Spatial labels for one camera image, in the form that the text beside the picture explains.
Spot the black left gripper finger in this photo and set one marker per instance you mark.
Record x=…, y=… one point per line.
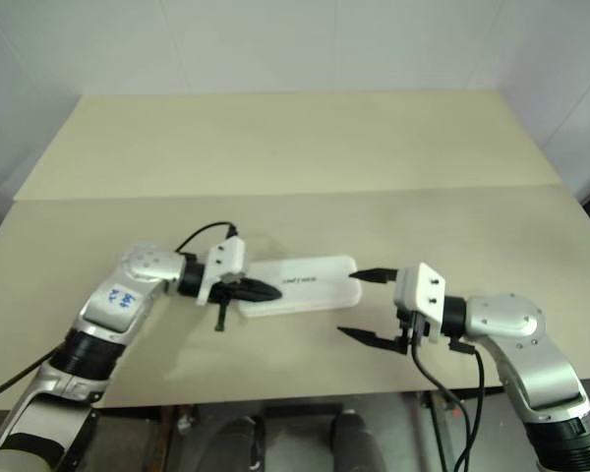
x=260, y=287
x=255, y=297

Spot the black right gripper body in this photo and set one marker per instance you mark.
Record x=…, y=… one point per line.
x=410, y=327

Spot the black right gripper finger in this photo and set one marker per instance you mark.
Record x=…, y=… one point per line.
x=373, y=339
x=378, y=275

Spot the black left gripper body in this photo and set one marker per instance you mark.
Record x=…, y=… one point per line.
x=223, y=290

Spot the white pencil case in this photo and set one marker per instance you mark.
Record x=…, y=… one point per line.
x=319, y=285

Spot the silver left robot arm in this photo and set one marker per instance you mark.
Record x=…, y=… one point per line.
x=123, y=300

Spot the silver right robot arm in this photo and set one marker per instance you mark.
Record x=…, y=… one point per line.
x=511, y=324

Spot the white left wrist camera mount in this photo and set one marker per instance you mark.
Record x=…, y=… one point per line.
x=226, y=258

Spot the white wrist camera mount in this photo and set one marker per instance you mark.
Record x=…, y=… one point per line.
x=226, y=258
x=420, y=290

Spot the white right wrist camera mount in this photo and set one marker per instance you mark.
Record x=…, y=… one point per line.
x=420, y=290

